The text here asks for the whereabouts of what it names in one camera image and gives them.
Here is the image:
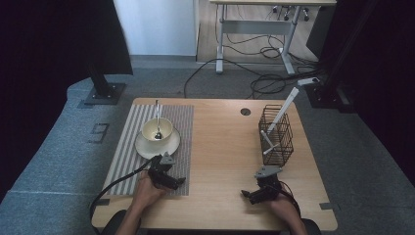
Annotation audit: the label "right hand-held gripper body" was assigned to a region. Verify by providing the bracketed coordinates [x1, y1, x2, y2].
[254, 165, 284, 204]

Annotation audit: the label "black metal frame stand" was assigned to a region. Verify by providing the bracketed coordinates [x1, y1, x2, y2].
[304, 0, 380, 115]

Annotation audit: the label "grey striped placemat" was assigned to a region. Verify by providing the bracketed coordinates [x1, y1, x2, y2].
[102, 103, 195, 197]

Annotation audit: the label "grey floor outlet cover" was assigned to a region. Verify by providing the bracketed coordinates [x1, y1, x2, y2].
[87, 122, 111, 145]

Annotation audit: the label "long white utensil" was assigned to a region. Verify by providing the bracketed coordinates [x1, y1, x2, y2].
[266, 86, 300, 134]

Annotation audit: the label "white-legged desk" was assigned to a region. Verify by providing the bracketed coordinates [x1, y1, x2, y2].
[208, 0, 338, 76]

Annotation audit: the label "tangle of black cables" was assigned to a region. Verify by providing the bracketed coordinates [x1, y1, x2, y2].
[224, 32, 327, 100]

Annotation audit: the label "red and black gripper wires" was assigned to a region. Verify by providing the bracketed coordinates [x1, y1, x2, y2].
[278, 180, 301, 217]

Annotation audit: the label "metal spoon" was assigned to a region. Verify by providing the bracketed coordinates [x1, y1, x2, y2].
[154, 99, 163, 141]

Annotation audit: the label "cream bowl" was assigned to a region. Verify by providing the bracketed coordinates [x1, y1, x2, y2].
[141, 117, 174, 143]

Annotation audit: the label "black floor cable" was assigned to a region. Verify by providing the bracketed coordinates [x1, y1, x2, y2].
[183, 58, 262, 99]

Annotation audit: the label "white plate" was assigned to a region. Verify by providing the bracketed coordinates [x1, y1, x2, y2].
[134, 126, 181, 161]

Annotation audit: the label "person's right hand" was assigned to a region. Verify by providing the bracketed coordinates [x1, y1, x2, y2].
[267, 192, 300, 227]

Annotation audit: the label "dark curtain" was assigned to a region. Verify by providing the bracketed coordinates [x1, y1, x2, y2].
[0, 0, 134, 204]
[326, 0, 415, 187]

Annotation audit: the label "white power strip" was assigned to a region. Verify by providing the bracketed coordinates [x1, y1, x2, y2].
[297, 76, 321, 87]

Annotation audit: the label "black wire basket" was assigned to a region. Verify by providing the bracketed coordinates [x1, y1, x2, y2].
[257, 104, 295, 167]

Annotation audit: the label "person's left hand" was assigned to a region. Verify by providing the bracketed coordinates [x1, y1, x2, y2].
[130, 170, 168, 213]

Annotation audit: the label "office chair caster base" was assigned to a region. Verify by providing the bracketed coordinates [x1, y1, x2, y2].
[271, 4, 311, 23]

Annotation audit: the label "dark panel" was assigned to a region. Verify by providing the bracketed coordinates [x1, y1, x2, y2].
[305, 4, 337, 61]

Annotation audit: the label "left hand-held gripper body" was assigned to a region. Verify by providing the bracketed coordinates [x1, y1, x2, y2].
[148, 151, 179, 191]

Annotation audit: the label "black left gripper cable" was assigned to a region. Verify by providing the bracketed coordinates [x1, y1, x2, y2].
[89, 156, 156, 235]

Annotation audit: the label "black stand with base plate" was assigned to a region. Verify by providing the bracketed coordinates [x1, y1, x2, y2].
[82, 63, 127, 106]

